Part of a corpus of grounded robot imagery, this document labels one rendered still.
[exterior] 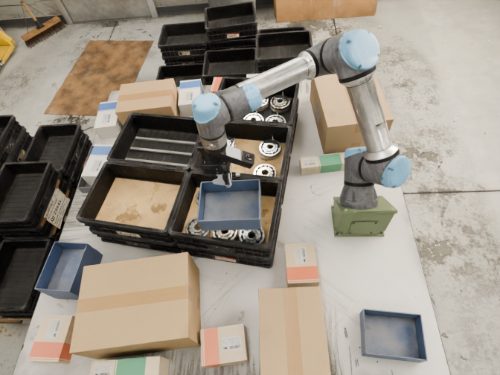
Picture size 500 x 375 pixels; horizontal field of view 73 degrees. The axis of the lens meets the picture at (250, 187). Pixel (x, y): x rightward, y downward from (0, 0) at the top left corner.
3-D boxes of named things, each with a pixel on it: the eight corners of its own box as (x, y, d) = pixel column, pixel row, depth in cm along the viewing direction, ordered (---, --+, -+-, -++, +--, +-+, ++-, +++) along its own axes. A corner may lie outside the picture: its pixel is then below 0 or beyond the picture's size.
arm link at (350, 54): (386, 172, 130) (342, 29, 109) (419, 179, 117) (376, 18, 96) (363, 187, 127) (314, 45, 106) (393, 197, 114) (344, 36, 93)
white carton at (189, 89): (184, 92, 204) (180, 80, 197) (203, 91, 204) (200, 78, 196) (181, 117, 194) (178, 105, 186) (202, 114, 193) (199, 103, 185)
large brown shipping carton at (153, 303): (199, 269, 144) (187, 251, 127) (201, 346, 127) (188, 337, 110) (107, 281, 144) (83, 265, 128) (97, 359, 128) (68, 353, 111)
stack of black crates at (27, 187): (47, 200, 240) (3, 162, 202) (88, 199, 237) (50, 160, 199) (27, 253, 218) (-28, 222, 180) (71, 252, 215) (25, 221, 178)
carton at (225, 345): (245, 327, 129) (243, 323, 123) (248, 361, 123) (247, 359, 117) (204, 332, 130) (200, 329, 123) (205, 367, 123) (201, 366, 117)
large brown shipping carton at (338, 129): (309, 99, 192) (312, 70, 175) (362, 92, 191) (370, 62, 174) (324, 154, 170) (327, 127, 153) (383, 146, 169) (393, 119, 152)
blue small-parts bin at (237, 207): (260, 190, 118) (260, 178, 112) (261, 228, 110) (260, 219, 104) (204, 192, 120) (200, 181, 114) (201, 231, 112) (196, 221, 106)
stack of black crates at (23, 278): (27, 254, 218) (2, 239, 199) (71, 253, 215) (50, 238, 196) (2, 318, 197) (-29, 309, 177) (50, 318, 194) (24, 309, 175)
